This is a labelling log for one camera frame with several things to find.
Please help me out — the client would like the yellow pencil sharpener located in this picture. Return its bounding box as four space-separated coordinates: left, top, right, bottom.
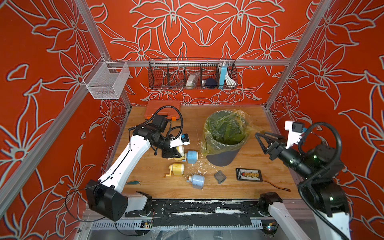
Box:
166 163 185 177
175 146 186 161

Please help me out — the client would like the blue pencil sharpener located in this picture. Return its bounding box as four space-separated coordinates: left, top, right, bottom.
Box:
187 174 205 190
185 151 199 164

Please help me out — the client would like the clear grey sharpener tray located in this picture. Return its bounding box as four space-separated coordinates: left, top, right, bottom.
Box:
214 171 227 185

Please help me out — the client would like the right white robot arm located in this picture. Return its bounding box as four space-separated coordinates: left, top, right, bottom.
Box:
255 121 351 240

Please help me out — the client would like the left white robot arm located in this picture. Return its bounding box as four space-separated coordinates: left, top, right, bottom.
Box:
83 106 190 222

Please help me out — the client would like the red black pencil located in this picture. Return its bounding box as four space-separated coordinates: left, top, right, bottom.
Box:
263 181 291 192

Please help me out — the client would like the orange tool case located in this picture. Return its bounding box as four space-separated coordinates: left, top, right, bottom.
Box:
144 100 181 121

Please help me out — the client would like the grey bin with green bag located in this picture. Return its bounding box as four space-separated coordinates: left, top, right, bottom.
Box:
201 110 255 167

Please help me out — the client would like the grey packet in basket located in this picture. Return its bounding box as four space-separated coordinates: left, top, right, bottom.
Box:
186 73 200 90

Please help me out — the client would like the dark blue round object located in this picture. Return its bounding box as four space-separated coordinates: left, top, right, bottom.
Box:
205 78 217 89

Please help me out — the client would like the white cable in basket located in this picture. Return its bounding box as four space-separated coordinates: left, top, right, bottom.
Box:
225 70 237 88

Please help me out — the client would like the black wire wall basket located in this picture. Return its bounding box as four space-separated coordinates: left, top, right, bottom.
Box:
148 57 238 90

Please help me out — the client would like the white wire wall basket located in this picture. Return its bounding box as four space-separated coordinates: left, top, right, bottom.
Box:
84 62 130 100

